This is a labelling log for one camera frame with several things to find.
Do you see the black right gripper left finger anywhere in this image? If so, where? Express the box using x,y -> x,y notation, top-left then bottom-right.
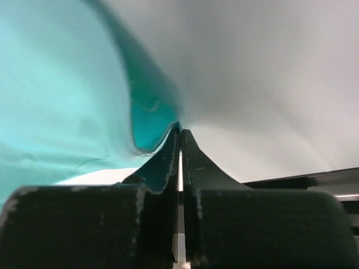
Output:
1,128 -> 181,268

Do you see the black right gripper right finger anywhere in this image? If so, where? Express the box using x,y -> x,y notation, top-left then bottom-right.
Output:
182,129 -> 358,268

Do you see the teal t shirt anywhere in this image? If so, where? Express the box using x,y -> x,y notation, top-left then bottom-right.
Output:
1,1 -> 177,203

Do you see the aluminium front rail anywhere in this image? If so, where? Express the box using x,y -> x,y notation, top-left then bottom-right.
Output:
245,168 -> 358,229

